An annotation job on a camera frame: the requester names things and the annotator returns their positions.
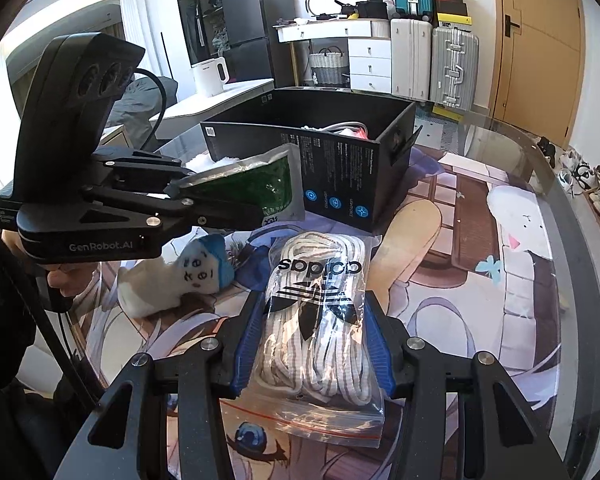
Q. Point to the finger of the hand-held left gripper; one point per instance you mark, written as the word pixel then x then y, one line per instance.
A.
pixel 145 167
pixel 220 212

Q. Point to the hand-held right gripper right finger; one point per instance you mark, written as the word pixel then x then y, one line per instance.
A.
pixel 380 350

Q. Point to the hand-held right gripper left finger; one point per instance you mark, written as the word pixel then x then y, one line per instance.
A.
pixel 247 345

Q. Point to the green medicine packet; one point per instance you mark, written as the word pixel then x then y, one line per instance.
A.
pixel 260 185

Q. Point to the zip bag of white shoelaces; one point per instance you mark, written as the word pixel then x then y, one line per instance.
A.
pixel 315 320

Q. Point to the black cardboard box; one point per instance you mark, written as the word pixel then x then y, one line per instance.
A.
pixel 330 170

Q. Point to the person's left hand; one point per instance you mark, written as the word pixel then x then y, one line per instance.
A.
pixel 72 280

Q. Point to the dark grey bean bag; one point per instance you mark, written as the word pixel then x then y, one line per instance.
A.
pixel 145 100

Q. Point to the white and blue plush toy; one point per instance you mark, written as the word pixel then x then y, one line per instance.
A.
pixel 180 275

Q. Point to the white side table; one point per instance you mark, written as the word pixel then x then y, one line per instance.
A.
pixel 215 105

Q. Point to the white electric kettle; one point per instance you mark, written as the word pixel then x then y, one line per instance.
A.
pixel 207 77

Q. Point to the white sheer curtain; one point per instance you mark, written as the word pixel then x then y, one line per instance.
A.
pixel 140 35

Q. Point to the printed cartoon table mat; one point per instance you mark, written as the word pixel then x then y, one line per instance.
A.
pixel 480 260

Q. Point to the dark glass cabinet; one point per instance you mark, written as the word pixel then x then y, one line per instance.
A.
pixel 195 0

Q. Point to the woven basket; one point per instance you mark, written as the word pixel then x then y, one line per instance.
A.
pixel 327 70

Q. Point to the black refrigerator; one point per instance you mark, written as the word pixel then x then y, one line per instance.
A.
pixel 255 10

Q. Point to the white dressing table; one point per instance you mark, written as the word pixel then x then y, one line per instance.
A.
pixel 370 65

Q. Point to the oval mirror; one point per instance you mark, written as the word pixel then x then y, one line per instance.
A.
pixel 335 0

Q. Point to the white suitcase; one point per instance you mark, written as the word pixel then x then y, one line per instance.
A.
pixel 410 57

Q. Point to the black bag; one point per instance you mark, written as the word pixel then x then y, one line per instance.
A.
pixel 371 8

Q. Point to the pile of white sneakers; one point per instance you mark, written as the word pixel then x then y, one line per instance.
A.
pixel 575 170

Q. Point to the silver suitcase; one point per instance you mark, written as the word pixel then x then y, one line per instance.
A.
pixel 452 67

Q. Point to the yellow and black shoe box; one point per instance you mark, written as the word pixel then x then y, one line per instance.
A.
pixel 453 21

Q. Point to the wooden door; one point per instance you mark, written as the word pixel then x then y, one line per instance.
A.
pixel 540 60

